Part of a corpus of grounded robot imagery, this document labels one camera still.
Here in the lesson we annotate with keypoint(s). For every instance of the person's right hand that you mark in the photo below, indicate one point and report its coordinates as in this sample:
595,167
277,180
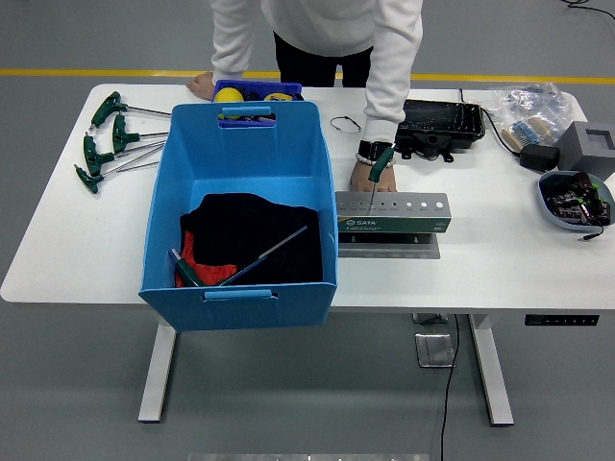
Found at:
202,86

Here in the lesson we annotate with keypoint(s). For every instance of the person's left hand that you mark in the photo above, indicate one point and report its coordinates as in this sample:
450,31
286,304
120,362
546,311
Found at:
358,177

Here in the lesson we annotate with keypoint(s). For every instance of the green grey wrench holder rack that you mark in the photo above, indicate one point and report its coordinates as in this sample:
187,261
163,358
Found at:
394,225

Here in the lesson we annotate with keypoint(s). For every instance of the person's right forearm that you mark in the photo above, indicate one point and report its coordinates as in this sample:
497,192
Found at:
228,53

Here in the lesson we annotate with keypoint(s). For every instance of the person's left forearm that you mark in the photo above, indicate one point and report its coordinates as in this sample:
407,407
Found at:
384,96

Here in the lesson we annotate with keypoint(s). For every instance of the large blue plastic storage box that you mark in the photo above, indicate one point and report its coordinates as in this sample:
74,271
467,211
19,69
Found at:
250,149

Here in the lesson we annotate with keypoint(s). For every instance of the yellow ball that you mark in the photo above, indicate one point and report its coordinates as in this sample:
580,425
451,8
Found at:
229,94

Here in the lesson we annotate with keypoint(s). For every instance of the black wrist watch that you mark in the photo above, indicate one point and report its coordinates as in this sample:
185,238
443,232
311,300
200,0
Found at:
372,149

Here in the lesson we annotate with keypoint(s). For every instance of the small black object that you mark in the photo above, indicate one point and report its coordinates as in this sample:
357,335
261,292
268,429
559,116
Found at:
253,94

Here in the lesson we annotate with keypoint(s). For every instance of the yellow tape measure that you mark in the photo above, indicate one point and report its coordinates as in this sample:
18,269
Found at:
278,96

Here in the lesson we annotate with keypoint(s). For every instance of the small dark blue bin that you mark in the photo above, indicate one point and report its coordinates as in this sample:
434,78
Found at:
288,87

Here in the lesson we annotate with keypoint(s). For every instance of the black rectangular tray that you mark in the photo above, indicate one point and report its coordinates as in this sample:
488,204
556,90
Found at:
447,120

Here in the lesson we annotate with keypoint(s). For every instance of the black cloth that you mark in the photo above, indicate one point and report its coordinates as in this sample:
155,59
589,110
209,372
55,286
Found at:
250,221

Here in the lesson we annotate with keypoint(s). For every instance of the person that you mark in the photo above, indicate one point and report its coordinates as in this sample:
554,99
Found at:
327,24

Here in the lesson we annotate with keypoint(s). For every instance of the small metal floor plate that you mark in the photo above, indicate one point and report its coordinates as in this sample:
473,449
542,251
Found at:
430,318

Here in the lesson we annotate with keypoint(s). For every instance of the orange cloth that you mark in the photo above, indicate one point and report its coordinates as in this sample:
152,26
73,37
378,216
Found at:
211,274

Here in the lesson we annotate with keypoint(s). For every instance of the taped resistor strip bundle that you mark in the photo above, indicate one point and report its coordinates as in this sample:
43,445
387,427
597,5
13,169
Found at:
528,130

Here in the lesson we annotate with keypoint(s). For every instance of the black power adapter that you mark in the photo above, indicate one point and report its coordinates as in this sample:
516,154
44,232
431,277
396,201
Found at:
540,158

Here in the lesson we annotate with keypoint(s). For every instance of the clear plastic bag of parts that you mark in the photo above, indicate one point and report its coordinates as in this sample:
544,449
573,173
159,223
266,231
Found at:
528,101

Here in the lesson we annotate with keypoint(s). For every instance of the square metal floor plate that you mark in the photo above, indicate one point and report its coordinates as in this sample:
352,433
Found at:
435,350

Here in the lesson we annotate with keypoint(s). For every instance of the light blue dish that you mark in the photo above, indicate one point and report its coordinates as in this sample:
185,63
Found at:
548,213

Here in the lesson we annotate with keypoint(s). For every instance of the dark electronic parts pile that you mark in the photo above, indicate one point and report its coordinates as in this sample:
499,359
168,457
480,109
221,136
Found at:
572,201

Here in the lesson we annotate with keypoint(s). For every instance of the grey foam block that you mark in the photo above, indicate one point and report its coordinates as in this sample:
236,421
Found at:
574,144

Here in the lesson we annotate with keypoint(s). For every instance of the white table leg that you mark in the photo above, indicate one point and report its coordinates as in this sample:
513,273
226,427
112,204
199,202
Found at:
490,374
156,374

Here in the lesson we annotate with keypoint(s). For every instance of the black table control panel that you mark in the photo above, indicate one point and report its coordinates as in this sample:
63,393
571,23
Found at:
562,320

